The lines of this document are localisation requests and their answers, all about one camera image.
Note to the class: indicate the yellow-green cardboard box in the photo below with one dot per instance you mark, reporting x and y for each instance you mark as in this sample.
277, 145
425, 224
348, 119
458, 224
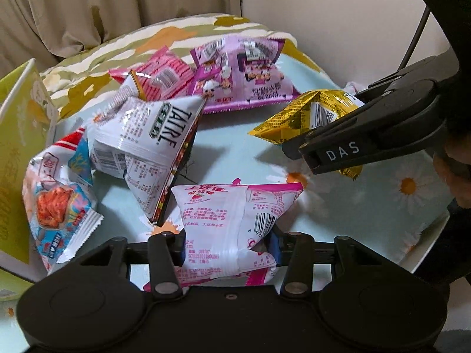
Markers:
22, 154

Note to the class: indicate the gold yellow snack bag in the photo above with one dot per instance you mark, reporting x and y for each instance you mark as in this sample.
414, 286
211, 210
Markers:
290, 121

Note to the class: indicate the beige curtain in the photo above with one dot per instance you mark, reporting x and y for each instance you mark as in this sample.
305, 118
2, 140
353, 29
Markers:
73, 7

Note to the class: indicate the floral striped blanket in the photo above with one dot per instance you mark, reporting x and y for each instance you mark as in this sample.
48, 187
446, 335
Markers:
110, 51

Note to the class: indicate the person's right hand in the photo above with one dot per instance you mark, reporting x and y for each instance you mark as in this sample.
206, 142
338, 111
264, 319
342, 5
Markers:
460, 147

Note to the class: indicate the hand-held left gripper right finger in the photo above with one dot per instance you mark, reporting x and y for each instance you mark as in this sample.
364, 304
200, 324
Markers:
276, 250

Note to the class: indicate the pile of snack packets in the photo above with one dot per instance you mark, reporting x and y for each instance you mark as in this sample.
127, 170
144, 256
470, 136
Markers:
147, 132

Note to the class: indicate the white pink snack bag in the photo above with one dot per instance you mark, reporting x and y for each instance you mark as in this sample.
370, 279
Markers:
220, 228

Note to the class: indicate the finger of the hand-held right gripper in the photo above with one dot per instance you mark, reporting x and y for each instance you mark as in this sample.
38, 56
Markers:
423, 70
338, 154

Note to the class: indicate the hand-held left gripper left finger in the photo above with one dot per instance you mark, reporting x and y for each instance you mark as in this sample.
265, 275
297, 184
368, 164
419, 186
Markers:
180, 255

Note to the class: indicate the light blue floral tablecloth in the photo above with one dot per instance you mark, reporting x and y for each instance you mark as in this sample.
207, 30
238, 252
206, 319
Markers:
235, 143

